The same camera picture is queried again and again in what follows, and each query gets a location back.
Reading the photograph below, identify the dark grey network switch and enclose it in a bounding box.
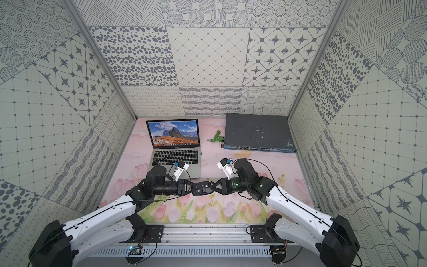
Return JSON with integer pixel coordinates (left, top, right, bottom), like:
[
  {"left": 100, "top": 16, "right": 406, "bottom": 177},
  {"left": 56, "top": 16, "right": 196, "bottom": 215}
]
[{"left": 224, "top": 113, "right": 298, "bottom": 153}]

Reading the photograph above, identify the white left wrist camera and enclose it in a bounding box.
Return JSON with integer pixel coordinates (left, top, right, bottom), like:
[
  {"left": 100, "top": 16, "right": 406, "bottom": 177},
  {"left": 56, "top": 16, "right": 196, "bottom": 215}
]
[{"left": 172, "top": 161, "right": 189, "bottom": 182}]

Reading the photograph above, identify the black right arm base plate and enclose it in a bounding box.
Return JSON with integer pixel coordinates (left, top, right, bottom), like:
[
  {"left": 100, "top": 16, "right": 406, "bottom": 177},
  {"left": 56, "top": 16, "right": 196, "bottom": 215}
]
[{"left": 248, "top": 225, "right": 285, "bottom": 245}]

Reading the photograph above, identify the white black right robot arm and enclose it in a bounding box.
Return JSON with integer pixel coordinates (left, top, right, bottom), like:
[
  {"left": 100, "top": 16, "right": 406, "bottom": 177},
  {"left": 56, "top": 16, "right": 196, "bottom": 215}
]
[{"left": 211, "top": 158, "right": 360, "bottom": 267}]

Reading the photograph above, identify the silver open laptop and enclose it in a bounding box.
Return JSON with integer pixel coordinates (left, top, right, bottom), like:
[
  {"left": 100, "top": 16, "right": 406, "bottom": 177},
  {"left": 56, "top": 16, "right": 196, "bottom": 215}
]
[{"left": 146, "top": 119, "right": 201, "bottom": 179}]

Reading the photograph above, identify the green crimping tool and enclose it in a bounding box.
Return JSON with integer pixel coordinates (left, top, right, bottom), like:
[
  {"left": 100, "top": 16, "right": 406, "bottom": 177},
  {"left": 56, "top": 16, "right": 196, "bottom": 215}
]
[{"left": 208, "top": 130, "right": 225, "bottom": 143}]

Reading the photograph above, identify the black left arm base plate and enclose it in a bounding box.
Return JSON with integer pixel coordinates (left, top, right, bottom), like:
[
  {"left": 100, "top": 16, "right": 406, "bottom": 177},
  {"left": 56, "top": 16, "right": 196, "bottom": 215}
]
[{"left": 131, "top": 224, "right": 165, "bottom": 243}]

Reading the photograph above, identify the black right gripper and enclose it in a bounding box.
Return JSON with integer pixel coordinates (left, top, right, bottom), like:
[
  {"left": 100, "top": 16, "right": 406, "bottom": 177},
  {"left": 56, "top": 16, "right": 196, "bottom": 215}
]
[{"left": 210, "top": 176, "right": 250, "bottom": 195}]

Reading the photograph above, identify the black wireless mouse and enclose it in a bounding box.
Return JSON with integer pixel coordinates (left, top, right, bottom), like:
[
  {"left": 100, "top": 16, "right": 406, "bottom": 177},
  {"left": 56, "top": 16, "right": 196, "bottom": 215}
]
[{"left": 192, "top": 181, "right": 211, "bottom": 196}]

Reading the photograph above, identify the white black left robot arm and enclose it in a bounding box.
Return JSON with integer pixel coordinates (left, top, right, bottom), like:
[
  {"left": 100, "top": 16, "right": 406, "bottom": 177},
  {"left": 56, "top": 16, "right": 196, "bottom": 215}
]
[{"left": 28, "top": 166, "right": 212, "bottom": 267}]

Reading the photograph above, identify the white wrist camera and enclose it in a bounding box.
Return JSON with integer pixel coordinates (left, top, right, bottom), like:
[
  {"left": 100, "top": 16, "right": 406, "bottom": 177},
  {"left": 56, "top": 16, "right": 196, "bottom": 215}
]
[
  {"left": 172, "top": 161, "right": 189, "bottom": 182},
  {"left": 217, "top": 158, "right": 235, "bottom": 180}
]

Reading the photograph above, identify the aluminium mounting rail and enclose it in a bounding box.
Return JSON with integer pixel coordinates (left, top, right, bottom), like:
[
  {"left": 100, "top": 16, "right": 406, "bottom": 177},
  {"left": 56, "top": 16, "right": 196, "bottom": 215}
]
[{"left": 68, "top": 221, "right": 344, "bottom": 247}]

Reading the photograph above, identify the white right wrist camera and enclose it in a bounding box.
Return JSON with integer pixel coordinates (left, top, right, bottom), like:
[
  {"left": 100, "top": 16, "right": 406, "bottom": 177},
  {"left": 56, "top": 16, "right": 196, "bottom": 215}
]
[{"left": 217, "top": 158, "right": 235, "bottom": 180}]

